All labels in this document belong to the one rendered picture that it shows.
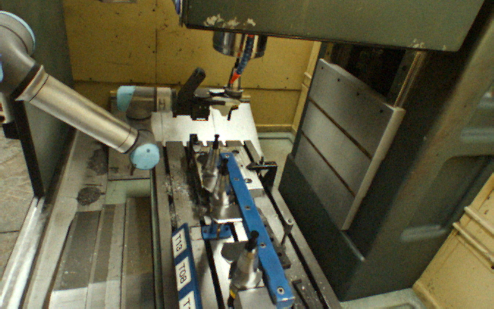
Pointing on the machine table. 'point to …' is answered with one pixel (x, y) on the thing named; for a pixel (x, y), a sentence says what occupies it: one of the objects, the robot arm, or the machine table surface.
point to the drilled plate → (239, 168)
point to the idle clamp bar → (276, 243)
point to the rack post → (215, 232)
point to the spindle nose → (223, 41)
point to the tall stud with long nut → (287, 231)
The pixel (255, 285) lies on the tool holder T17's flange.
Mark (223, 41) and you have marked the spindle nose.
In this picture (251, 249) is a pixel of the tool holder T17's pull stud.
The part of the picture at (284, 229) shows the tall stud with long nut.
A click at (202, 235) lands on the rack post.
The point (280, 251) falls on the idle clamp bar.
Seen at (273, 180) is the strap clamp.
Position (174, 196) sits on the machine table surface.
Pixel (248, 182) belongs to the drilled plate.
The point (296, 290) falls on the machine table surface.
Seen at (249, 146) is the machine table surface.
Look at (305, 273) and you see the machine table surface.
